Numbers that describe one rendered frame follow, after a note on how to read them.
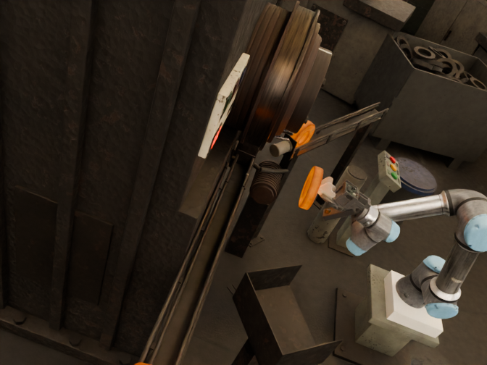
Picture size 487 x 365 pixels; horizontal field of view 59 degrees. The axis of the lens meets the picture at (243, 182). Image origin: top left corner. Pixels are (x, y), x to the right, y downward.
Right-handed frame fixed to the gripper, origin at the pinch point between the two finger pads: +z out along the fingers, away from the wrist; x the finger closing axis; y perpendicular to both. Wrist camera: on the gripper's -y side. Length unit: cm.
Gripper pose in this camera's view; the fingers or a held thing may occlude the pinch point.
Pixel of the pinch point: (313, 184)
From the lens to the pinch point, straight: 152.8
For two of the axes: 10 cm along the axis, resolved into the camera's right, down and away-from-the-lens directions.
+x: -2.1, 5.8, -7.9
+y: 5.4, -6.0, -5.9
